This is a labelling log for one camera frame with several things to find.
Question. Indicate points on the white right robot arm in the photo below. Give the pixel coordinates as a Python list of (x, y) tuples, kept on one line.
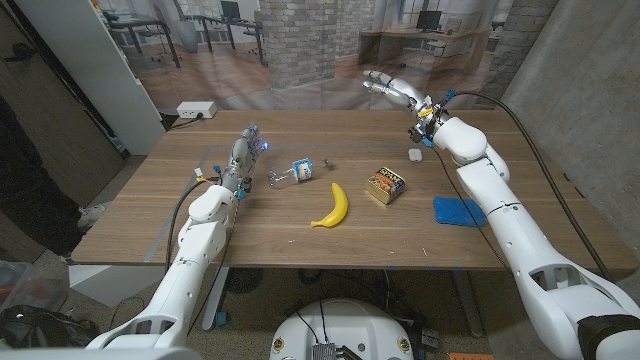
[(500, 200)]

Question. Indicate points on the white table leg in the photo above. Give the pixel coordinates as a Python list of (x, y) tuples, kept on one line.
[(215, 300)]

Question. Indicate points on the person in dark clothes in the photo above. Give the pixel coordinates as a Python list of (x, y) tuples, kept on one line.
[(30, 190)]

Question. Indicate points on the orange object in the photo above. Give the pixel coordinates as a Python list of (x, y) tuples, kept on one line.
[(470, 356)]

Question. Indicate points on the clear plastic water bottle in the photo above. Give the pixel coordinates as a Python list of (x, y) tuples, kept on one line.
[(297, 171)]

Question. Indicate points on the clear plastic bin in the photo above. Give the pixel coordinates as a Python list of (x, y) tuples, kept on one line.
[(25, 287)]

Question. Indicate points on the white power strip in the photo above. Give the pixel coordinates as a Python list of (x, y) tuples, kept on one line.
[(196, 109)]

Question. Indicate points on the blue ice pack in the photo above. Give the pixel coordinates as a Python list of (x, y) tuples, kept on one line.
[(455, 211)]

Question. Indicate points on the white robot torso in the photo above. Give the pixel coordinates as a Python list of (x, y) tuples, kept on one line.
[(345, 325)]

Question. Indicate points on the printed office backdrop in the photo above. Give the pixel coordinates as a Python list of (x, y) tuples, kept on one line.
[(300, 50)]

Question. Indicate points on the white cabinet panel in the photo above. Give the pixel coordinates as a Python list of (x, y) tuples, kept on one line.
[(100, 75)]

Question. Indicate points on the grey table leg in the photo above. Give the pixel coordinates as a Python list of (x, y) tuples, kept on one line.
[(467, 305)]

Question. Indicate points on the black bag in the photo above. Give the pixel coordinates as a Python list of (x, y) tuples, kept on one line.
[(45, 327)]

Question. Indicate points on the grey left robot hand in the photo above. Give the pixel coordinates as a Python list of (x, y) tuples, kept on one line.
[(240, 160)]

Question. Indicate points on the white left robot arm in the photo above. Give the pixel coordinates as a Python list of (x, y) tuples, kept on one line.
[(200, 240)]

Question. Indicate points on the white airpods case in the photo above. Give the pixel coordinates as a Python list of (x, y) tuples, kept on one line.
[(415, 155)]

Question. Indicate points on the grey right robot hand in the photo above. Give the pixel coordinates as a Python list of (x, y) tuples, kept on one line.
[(397, 90)]

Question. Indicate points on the spam can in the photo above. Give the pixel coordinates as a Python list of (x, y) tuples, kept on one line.
[(385, 185)]

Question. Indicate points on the yellow toy banana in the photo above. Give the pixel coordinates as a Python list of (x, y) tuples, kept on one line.
[(339, 207)]

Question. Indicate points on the black floor fan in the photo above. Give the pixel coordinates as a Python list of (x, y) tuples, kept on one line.
[(243, 280)]

